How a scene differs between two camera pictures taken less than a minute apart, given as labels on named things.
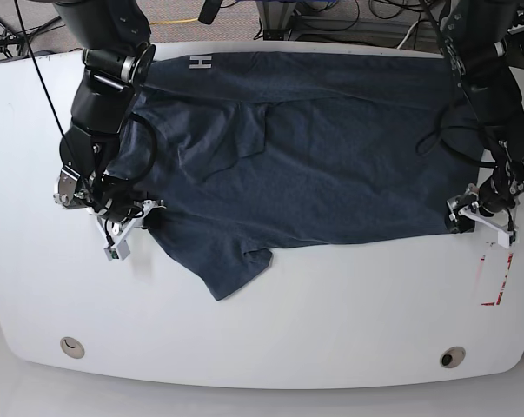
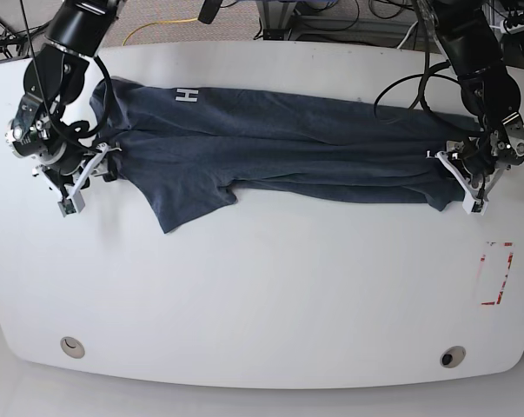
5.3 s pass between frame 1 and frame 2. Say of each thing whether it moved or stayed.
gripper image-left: moved
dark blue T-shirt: moved
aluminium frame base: stayed
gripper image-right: moved
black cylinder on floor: stayed
